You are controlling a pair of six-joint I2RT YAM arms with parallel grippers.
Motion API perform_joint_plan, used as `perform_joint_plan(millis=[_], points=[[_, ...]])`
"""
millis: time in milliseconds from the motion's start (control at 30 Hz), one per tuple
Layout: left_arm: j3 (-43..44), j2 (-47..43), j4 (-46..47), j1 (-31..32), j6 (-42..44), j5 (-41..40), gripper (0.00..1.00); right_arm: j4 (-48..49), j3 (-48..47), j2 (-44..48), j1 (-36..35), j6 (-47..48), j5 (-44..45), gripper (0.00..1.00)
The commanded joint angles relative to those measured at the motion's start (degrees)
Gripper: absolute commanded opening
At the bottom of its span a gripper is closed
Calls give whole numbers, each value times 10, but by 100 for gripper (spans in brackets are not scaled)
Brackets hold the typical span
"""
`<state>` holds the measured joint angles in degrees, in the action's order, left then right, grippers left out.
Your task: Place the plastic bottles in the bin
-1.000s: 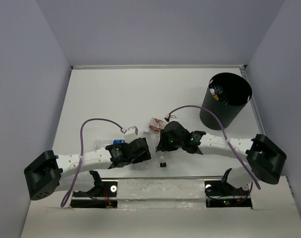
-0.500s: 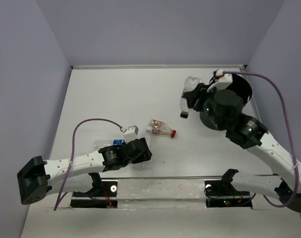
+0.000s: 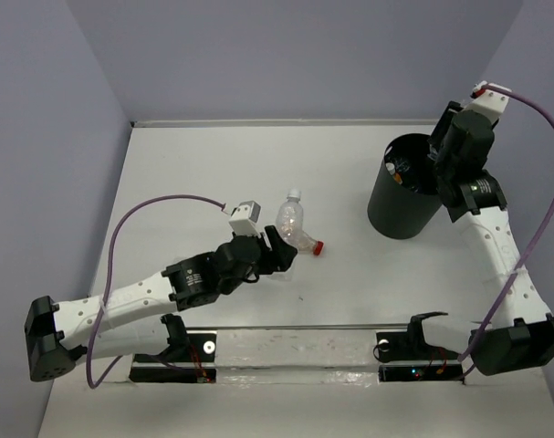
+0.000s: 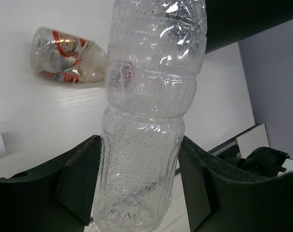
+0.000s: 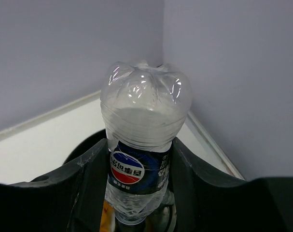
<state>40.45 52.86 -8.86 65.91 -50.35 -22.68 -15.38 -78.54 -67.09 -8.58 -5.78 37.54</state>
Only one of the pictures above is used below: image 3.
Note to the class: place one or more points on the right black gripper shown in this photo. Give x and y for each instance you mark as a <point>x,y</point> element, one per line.
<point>439,134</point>

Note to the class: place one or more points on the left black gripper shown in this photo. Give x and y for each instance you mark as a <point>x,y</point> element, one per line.
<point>281,255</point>

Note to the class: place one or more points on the clear unlabeled bottle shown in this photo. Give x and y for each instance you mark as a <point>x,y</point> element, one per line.
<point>289,222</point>

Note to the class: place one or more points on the orange juice bottle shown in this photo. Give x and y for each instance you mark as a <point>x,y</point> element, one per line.
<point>392,171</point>

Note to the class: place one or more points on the crushed clear bottle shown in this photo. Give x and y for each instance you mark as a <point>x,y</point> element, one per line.
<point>407,174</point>

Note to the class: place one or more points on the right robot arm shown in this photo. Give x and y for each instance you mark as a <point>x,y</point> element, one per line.
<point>517,332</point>

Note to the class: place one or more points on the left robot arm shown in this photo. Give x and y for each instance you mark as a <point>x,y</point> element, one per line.
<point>59,334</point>

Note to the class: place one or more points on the black cylindrical bin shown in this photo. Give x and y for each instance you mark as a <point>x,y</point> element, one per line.
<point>394,211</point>

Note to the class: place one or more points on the red cap bottle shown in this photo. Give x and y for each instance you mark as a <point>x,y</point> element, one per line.
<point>308,245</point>

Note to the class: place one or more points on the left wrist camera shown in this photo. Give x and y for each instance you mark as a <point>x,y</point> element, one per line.
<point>243,219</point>

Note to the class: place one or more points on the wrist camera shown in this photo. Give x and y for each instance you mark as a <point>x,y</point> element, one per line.
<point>489,100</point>
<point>243,219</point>

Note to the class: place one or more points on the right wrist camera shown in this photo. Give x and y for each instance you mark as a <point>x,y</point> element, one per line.
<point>489,100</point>

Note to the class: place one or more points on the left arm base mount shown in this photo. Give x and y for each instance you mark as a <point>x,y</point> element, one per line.
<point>188,356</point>

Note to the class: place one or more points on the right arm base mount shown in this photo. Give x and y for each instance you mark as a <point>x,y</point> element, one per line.
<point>418,360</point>

